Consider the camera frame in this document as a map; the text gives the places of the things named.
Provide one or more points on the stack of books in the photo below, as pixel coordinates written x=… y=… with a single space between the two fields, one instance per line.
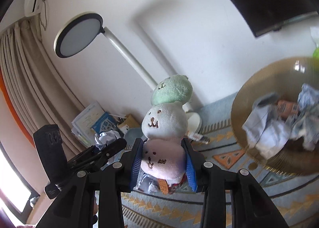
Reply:
x=84 y=121

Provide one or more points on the patterned blue orange rug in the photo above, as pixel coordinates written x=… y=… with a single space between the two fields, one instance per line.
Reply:
x=296 y=197

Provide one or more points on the beige curtain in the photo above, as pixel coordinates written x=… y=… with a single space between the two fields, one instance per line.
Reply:
x=36 y=90

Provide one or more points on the crumpled paper in bowl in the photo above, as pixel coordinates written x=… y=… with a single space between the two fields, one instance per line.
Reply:
x=306 y=124

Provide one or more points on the white desk lamp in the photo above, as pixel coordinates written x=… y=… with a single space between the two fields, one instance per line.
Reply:
x=100 y=73

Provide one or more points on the three-ball plush dango toy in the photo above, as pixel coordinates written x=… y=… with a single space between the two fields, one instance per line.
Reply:
x=164 y=126

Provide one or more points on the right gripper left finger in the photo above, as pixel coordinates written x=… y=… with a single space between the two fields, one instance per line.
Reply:
x=74 y=206

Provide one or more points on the white paper ball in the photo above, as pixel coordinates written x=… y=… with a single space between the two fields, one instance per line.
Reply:
x=266 y=131

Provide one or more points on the brown woven basket bowl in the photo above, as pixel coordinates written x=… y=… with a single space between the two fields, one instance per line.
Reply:
x=285 y=77

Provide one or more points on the wooden organizer box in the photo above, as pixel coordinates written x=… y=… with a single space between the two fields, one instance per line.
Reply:
x=128 y=123

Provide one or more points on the orange snack packet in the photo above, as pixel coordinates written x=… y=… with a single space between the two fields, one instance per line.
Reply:
x=287 y=108

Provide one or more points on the blue cover book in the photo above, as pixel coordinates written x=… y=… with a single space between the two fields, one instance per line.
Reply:
x=105 y=123

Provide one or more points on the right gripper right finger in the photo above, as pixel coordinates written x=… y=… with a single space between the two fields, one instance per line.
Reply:
x=250 y=204

